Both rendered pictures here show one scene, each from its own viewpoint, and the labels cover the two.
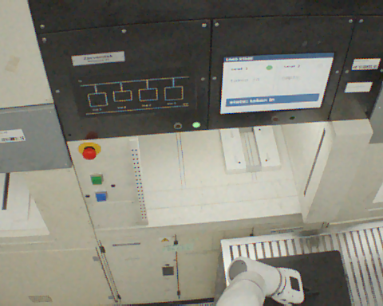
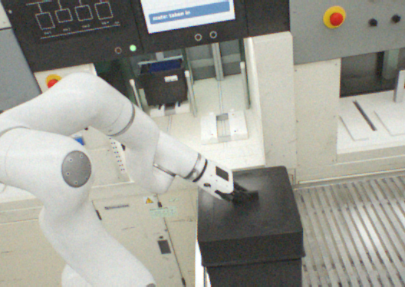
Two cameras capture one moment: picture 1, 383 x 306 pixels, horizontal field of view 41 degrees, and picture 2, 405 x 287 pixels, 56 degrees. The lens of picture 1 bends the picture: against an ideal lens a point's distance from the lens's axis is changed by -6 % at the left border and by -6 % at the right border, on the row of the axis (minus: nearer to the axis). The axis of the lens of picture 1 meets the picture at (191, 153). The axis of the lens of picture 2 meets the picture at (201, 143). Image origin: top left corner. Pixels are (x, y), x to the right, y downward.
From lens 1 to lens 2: 0.89 m
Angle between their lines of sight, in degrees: 22
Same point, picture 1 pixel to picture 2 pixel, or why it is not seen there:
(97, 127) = (54, 54)
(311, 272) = (253, 183)
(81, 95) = (31, 15)
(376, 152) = (314, 77)
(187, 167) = not seen: hidden behind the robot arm
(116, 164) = not seen: hidden behind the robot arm
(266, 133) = (238, 116)
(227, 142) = (204, 123)
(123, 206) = (102, 156)
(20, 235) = (22, 199)
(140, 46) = not seen: outside the picture
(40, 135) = (8, 63)
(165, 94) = (97, 11)
